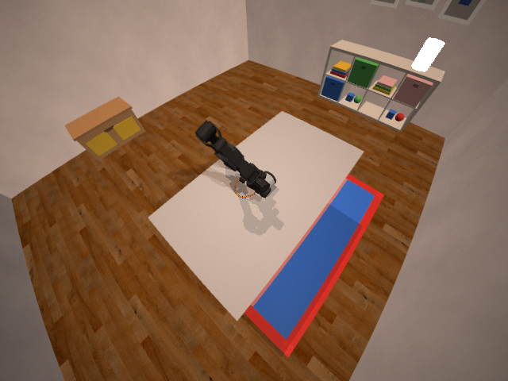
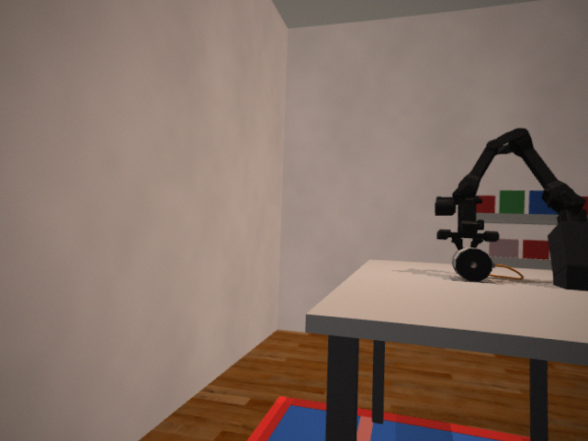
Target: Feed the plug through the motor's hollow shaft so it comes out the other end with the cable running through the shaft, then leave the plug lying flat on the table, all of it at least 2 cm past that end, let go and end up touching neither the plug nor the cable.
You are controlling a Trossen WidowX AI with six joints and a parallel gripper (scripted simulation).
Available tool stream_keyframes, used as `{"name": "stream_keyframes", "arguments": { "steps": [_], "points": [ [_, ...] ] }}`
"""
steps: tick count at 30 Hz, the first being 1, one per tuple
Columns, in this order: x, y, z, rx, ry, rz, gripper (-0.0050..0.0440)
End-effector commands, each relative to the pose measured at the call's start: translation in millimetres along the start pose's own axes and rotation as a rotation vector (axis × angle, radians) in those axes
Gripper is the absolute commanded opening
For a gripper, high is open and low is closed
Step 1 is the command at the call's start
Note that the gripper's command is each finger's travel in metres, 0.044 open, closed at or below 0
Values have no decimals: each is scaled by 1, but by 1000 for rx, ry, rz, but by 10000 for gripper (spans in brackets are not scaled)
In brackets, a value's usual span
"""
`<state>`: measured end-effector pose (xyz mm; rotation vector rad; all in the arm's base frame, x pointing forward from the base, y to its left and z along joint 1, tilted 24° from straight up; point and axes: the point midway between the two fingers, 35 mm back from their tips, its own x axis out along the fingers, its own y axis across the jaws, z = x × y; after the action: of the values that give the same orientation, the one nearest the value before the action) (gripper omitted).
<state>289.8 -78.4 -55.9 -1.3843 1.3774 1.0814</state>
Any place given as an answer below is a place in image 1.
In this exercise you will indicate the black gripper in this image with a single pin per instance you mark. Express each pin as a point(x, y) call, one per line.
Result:
point(264, 195)

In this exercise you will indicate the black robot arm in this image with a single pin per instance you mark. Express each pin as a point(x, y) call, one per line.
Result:
point(249, 172)

